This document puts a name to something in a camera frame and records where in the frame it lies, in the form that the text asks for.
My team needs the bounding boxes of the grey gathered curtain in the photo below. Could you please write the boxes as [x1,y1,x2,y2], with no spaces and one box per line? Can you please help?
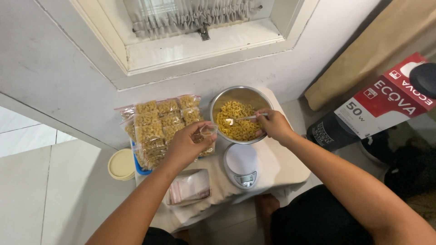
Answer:
[123,0,257,39]

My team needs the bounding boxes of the white digital kitchen scale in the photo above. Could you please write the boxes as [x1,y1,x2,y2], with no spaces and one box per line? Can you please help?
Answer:
[223,143,259,190]

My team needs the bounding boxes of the metal window latch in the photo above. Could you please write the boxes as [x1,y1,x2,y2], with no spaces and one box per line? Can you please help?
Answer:
[198,24,211,42]

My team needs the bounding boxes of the stainless steel bowl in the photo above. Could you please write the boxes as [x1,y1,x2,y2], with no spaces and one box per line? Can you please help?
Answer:
[209,86,274,145]

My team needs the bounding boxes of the person's black shorts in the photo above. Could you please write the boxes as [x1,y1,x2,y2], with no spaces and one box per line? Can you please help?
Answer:
[142,185,375,245]

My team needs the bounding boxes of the brown cardboard sheet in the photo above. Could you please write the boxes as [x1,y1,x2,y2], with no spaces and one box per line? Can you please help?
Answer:
[304,0,436,112]

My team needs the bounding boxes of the loose yellow macaroni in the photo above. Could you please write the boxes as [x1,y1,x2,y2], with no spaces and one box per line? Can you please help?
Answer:
[216,101,263,142]

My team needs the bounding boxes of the white window frame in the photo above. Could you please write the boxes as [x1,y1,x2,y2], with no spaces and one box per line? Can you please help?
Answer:
[70,0,320,91]

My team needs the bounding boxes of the small clear plastic bag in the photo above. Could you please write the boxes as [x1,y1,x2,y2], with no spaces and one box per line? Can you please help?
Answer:
[199,125,218,139]

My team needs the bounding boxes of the stack of empty zip bags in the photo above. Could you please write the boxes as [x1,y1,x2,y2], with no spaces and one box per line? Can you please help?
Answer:
[166,168,212,206]

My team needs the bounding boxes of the person's leg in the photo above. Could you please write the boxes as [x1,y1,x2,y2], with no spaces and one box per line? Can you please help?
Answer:
[255,194,280,245]

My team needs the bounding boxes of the white table cloth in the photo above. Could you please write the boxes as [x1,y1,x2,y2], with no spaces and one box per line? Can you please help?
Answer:
[134,88,311,233]

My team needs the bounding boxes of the pile of macaroni packets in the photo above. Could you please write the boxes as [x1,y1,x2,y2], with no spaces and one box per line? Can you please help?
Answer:
[115,95,216,171]

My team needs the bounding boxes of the person's right hand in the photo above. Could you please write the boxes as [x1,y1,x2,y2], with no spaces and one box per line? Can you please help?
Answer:
[253,108,296,146]

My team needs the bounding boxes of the red and white carton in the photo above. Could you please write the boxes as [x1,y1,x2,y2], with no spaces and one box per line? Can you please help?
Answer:
[334,52,436,139]

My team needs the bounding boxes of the blue plastic tray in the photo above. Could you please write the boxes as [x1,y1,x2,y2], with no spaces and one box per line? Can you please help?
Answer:
[130,139,153,176]

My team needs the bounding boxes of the person's left hand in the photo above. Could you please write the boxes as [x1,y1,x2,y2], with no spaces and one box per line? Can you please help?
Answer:
[165,121,218,169]

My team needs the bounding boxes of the metal spoon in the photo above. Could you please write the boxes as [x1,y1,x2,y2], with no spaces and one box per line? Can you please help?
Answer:
[225,113,268,126]

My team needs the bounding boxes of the black round cap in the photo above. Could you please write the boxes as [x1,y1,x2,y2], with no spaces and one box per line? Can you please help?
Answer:
[409,63,436,99]

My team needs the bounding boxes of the black cylinder with white label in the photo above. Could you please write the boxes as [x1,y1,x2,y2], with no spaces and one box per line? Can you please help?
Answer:
[306,112,362,152]

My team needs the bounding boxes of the cream round lid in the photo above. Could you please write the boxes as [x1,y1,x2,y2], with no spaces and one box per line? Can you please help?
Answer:
[108,148,136,181]

